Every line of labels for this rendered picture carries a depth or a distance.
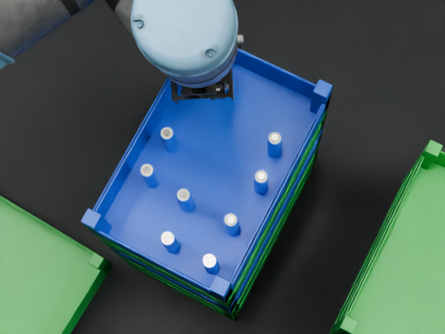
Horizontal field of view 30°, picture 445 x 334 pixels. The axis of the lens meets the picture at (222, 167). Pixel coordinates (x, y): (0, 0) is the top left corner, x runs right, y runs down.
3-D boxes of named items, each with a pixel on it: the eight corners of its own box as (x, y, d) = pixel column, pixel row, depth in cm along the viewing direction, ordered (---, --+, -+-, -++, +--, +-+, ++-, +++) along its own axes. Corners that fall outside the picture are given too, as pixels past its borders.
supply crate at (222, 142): (198, 44, 116) (193, 19, 108) (329, 105, 113) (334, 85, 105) (92, 232, 110) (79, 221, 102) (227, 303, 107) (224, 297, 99)
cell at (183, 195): (185, 196, 110) (180, 184, 104) (197, 202, 110) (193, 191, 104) (178, 208, 110) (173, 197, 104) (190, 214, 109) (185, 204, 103)
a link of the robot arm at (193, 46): (188, -64, 71) (259, 27, 71) (197, -31, 84) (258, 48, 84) (102, 2, 72) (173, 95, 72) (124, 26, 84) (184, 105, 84)
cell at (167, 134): (169, 138, 112) (163, 123, 106) (181, 144, 112) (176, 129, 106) (163, 149, 112) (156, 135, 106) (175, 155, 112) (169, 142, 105)
